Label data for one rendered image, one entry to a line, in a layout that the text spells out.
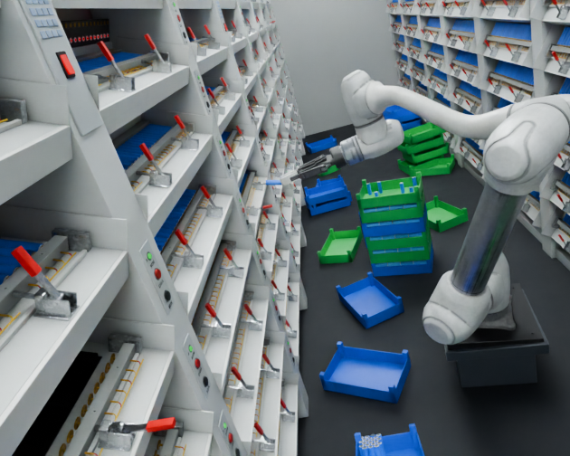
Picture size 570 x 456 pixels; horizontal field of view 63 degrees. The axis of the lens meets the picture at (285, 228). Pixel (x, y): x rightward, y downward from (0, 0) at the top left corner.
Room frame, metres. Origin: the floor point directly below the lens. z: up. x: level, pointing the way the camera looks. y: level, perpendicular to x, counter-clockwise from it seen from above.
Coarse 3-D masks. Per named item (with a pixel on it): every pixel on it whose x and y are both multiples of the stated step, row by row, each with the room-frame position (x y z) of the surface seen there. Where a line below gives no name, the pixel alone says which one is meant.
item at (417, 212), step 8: (424, 200) 2.17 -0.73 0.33; (408, 208) 2.04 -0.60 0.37; (416, 208) 2.02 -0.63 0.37; (360, 216) 2.14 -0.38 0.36; (368, 216) 2.12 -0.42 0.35; (376, 216) 2.10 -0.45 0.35; (384, 216) 2.09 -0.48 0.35; (392, 216) 2.07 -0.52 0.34; (400, 216) 2.05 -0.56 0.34; (408, 216) 2.04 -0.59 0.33; (416, 216) 2.02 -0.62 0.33
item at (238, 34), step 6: (228, 24) 2.73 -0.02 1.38; (234, 24) 2.57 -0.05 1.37; (228, 30) 2.71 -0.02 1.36; (234, 30) 2.70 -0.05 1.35; (240, 30) 2.72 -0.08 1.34; (246, 30) 2.71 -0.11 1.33; (234, 36) 2.30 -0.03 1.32; (240, 36) 2.55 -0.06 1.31; (246, 36) 2.71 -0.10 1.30; (234, 42) 2.30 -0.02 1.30; (240, 42) 2.43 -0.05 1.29; (246, 42) 2.72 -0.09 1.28; (234, 48) 2.25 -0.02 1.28; (240, 48) 2.45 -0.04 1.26
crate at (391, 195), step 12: (396, 180) 2.24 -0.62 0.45; (408, 180) 2.22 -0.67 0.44; (420, 180) 2.14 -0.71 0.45; (360, 192) 2.22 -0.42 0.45; (372, 192) 2.29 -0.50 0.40; (384, 192) 2.25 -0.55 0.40; (396, 192) 2.20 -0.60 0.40; (408, 192) 2.16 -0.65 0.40; (420, 192) 2.05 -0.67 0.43; (360, 204) 2.13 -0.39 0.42; (372, 204) 2.11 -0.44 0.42; (384, 204) 2.08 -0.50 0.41; (396, 204) 2.06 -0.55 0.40
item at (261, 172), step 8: (248, 168) 2.03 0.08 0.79; (256, 168) 2.03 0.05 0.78; (264, 168) 2.02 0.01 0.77; (248, 176) 2.01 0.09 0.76; (264, 176) 2.02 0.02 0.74; (256, 192) 1.83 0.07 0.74; (264, 192) 1.89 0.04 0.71; (256, 200) 1.74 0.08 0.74; (248, 216) 1.58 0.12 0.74; (256, 216) 1.59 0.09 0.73; (256, 224) 1.52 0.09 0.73; (256, 232) 1.52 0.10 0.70
